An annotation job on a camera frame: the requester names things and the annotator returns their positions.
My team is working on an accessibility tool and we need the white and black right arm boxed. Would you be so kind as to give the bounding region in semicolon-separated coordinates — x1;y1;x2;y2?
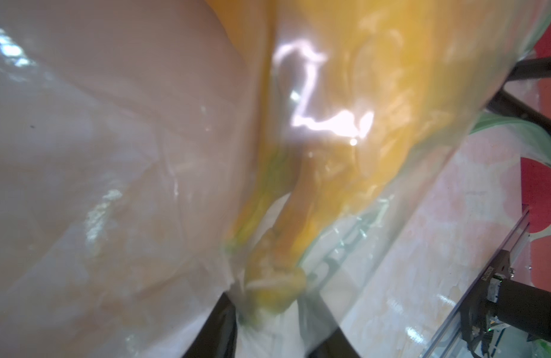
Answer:
459;249;551;357

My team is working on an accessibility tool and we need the zip-top bag with dinosaur print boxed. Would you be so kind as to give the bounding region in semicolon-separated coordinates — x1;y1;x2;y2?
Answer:
0;0;551;358

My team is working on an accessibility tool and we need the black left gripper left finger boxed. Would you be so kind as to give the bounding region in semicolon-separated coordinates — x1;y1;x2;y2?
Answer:
183;293;237;358

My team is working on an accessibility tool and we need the yellow banana bunch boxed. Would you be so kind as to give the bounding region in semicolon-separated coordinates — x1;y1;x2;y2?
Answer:
209;1;551;314

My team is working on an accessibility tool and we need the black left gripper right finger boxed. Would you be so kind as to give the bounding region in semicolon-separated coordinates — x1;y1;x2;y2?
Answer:
307;328;360;358

